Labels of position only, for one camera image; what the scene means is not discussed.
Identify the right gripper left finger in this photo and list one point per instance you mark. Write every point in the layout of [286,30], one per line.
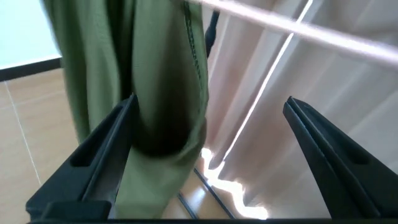
[77,180]

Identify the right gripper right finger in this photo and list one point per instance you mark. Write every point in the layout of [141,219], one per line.
[348,168]

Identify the green long-sleeved shirt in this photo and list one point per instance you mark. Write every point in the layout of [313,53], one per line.
[155,62]

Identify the pink clothes hanger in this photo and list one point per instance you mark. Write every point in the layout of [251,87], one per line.
[311,31]

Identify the black clothes rack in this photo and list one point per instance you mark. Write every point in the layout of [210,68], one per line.
[211,31]

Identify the beige curtain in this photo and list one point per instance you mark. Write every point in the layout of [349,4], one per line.
[311,109]

